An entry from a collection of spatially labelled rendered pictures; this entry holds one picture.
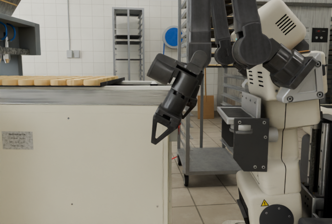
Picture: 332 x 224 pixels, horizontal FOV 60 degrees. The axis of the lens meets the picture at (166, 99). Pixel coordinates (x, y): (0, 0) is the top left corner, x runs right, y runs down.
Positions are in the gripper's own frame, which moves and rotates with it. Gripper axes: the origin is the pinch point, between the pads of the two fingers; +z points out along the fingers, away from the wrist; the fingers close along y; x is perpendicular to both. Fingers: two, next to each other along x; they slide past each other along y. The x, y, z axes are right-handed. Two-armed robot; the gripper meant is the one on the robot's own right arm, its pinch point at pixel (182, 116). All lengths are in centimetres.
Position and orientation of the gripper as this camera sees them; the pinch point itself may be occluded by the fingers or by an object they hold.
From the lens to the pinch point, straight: 119.6
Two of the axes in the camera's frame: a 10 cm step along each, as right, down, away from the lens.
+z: -3.1, 9.4, 1.4
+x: 9.5, 3.2, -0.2
